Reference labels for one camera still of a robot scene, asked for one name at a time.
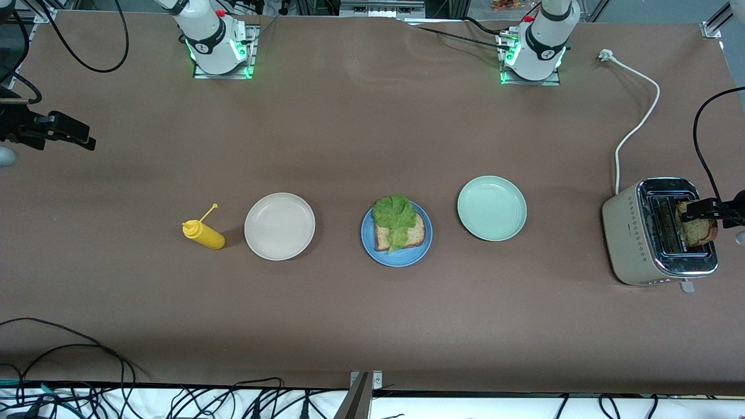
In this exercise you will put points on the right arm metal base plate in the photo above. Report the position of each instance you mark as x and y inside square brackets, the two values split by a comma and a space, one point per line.
[224, 76]

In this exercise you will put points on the orange packaged item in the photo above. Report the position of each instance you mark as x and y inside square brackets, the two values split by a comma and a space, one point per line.
[509, 4]

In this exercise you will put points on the pale green round plate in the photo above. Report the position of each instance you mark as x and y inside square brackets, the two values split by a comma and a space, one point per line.
[492, 208]

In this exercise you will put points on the grey metal bar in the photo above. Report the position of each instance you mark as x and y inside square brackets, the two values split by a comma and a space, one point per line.
[356, 401]

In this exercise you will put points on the beige and chrome toaster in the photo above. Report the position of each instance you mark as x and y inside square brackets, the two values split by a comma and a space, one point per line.
[625, 233]

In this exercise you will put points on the grey metal box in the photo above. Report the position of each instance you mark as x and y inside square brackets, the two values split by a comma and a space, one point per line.
[381, 8]

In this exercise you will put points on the yellow mustard squeeze bottle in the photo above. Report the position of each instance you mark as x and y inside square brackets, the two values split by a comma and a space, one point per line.
[206, 235]

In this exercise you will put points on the blue round plate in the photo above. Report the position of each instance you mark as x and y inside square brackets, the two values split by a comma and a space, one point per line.
[396, 260]

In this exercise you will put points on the beige round plate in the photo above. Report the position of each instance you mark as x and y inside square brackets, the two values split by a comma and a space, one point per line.
[279, 227]

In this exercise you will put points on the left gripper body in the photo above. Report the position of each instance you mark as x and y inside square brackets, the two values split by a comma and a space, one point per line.
[734, 210]

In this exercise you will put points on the brown bread slice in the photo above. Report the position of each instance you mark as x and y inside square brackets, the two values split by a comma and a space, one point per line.
[698, 233]
[418, 233]

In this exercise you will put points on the perforated aluminium frame profile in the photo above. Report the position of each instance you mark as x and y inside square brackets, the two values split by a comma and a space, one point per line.
[23, 55]

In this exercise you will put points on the green lettuce leaf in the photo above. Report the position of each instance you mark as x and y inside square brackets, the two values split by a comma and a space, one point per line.
[396, 218]

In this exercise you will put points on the silver table edge bracket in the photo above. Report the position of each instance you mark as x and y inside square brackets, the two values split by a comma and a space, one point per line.
[377, 379]

